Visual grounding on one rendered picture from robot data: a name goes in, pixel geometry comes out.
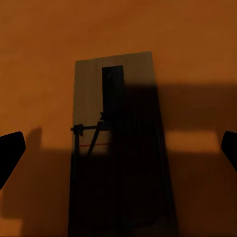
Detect mousetrap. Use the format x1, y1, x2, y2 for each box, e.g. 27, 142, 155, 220
68, 51, 180, 237

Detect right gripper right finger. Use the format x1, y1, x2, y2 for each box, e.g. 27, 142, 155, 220
221, 131, 237, 171

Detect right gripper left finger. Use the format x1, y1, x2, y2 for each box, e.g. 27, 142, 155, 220
0, 131, 26, 190

